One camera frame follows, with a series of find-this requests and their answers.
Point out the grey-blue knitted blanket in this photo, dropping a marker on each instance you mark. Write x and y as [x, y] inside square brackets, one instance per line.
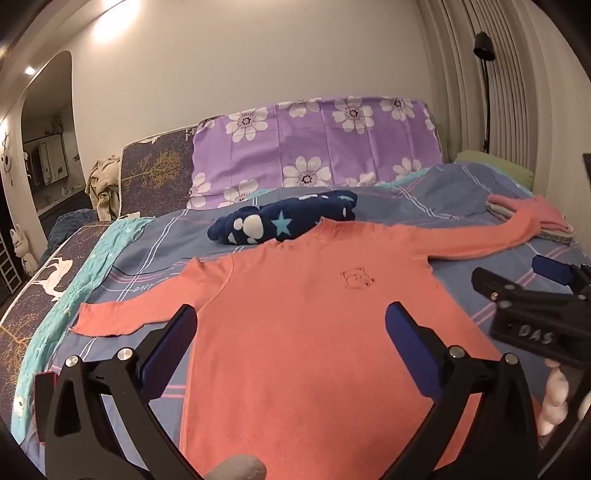
[69, 224]

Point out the beige crumpled cloth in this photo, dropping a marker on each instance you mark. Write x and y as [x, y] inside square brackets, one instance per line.
[104, 184]

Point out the orange long-sleeve shirt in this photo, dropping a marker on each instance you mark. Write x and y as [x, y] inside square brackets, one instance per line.
[300, 346]

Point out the navy star-print fleece blanket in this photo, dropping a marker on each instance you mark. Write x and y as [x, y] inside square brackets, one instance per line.
[249, 226]

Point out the green pillow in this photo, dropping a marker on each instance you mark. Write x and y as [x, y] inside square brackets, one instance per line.
[494, 164]

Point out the person's right hand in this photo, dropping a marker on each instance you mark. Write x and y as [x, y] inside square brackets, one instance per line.
[554, 401]

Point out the person's left hand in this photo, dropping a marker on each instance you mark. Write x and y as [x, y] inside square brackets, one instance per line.
[235, 468]

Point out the pale pleated curtain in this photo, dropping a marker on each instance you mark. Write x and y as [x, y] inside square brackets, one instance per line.
[531, 92]

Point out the white ladder rack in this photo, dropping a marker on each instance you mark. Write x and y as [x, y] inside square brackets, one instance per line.
[9, 267]

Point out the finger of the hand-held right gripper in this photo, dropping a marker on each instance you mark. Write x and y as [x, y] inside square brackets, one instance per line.
[489, 281]
[549, 270]

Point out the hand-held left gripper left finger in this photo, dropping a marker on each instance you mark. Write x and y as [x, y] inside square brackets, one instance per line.
[168, 355]

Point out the teal patterned sheet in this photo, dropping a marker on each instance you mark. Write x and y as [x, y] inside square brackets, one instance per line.
[106, 249]

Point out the black floor lamp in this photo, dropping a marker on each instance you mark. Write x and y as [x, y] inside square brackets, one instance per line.
[484, 46]

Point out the purple flowered pillow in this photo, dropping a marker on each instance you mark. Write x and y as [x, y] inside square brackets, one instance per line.
[323, 138]

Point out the beige folded garment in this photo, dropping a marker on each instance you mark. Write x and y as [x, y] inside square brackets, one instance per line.
[561, 235]

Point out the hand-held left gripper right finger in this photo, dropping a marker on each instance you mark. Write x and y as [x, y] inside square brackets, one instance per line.
[411, 350]

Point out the dark deer-print mattress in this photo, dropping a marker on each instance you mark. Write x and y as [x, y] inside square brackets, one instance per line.
[32, 314]

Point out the white cat figurine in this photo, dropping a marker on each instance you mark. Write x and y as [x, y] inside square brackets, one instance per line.
[23, 251]

